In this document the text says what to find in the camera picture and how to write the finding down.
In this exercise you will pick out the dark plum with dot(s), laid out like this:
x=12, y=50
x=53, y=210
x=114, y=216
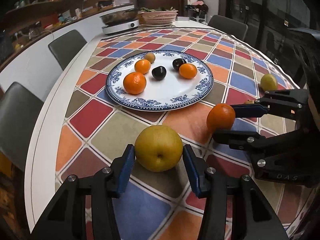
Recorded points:
x=159, y=73
x=177, y=63

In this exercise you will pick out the steel pot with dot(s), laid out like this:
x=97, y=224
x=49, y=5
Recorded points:
x=119, y=17

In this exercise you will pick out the glass sliding door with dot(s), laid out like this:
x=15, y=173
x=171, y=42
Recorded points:
x=268, y=21

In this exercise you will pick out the dark chair right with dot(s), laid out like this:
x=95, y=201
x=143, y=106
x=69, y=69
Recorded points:
x=229, y=26

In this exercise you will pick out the large yellow pear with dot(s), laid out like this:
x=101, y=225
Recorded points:
x=158, y=148

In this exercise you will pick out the pink basket with greens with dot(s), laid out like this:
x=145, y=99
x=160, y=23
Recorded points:
x=157, y=17

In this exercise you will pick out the dark chair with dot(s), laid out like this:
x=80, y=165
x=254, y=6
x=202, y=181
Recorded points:
x=229, y=26
x=19, y=112
x=65, y=47

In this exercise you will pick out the colourful checkered tablecloth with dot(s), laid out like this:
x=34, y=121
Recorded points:
x=96, y=129

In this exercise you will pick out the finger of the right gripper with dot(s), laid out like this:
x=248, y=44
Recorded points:
x=237, y=140
x=253, y=110

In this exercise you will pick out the dark chair near left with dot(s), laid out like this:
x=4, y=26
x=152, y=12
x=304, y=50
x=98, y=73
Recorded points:
x=19, y=112

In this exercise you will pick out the small white box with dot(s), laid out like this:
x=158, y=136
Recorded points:
x=182, y=19

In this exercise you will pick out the dark chair far left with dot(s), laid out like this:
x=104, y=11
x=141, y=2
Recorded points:
x=65, y=47

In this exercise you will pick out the white induction cooker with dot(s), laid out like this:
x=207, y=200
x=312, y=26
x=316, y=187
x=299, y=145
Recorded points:
x=121, y=27

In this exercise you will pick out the small orange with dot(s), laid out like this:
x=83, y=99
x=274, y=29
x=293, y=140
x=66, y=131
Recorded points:
x=142, y=66

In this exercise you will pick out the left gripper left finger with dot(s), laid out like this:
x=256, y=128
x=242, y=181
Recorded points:
x=64, y=216

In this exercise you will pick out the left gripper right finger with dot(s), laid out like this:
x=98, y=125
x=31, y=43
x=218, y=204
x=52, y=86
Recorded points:
x=252, y=217

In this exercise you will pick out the large orange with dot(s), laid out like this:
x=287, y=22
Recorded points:
x=220, y=117

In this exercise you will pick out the small tan fruit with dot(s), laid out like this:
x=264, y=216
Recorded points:
x=249, y=102
x=150, y=57

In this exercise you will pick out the blue white porcelain plate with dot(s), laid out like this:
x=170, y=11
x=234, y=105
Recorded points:
x=172, y=92

